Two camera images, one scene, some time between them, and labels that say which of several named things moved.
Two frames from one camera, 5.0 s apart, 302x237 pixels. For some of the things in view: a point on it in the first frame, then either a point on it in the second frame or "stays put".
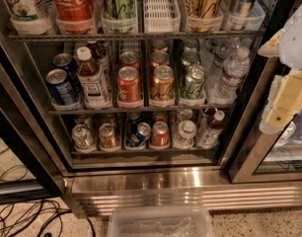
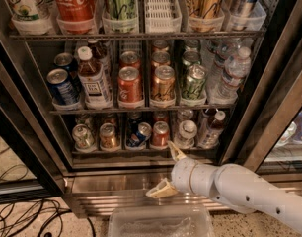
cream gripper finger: x=288 y=96 → x=164 y=189
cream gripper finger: x=270 y=48 → x=177 y=154
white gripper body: x=296 y=44 → x=181 y=177
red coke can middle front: x=129 y=87 stays put
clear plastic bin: x=160 y=221 stays put
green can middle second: x=190 y=57 stays put
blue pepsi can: x=133 y=118 stays put
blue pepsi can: x=137 y=137 stays put
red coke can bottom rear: x=160 y=116 stays put
